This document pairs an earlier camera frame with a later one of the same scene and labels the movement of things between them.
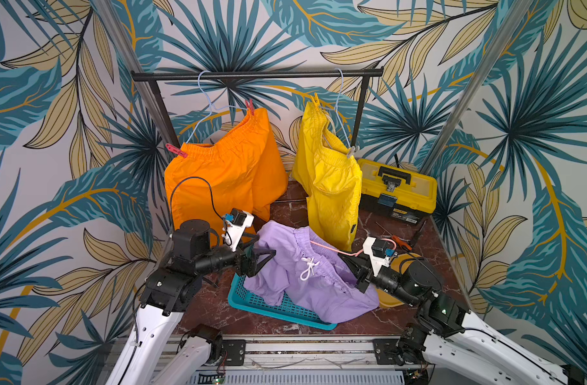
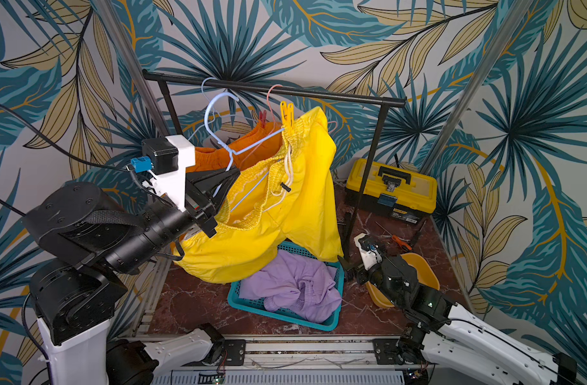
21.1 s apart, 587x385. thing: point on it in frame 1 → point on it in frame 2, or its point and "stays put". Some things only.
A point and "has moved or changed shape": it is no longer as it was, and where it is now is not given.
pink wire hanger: (340, 252) → (267, 101)
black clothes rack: (155, 77) → (288, 91)
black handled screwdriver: (418, 233) stays put
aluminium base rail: (317, 361) stays put
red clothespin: (250, 105) → (263, 116)
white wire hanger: (337, 108) → (231, 154)
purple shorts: (307, 271) has moved or changed shape
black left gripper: (252, 265) → (202, 200)
